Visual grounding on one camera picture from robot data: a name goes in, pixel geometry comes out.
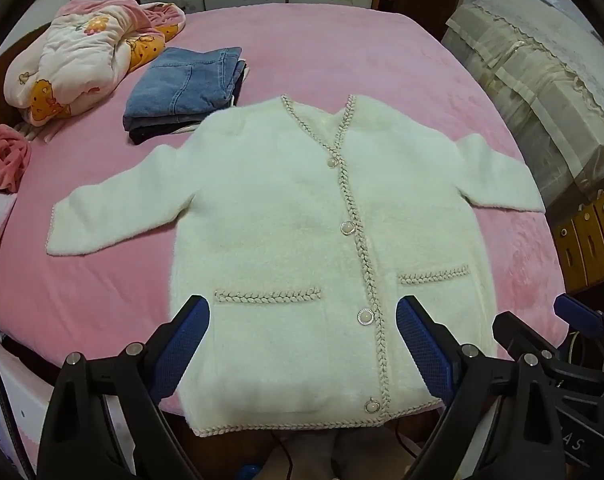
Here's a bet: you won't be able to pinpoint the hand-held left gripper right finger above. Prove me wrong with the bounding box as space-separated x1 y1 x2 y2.
396 295 567 480

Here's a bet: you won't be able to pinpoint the pink bed blanket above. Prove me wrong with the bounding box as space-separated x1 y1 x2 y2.
0 2 570 480

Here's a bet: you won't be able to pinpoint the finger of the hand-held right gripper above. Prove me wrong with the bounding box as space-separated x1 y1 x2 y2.
554 294 604 341
492 311 604 396

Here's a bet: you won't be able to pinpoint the crumpled pink cloth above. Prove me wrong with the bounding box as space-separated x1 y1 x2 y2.
0 124 33 193

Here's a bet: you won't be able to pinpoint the folded blue jeans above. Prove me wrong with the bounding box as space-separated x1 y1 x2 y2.
123 47 243 133

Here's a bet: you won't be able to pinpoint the lace covered furniture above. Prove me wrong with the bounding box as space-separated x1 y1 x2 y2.
442 0 604 216

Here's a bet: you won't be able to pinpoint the wooden drawer cabinet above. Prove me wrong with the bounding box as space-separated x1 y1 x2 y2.
552 187 604 293

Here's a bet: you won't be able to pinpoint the folded dark clothes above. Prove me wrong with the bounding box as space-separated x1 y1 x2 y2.
128 60 253 145

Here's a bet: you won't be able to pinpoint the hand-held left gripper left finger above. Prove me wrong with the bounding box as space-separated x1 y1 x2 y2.
36 295 211 480

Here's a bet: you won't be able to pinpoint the dark wooden headboard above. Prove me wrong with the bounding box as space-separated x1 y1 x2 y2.
0 25 48 126

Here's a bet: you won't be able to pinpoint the white fuzzy cardigan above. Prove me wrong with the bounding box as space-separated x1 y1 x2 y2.
45 93 546 437

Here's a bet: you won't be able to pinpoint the cartoon print quilt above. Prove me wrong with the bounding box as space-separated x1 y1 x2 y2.
4 0 187 127

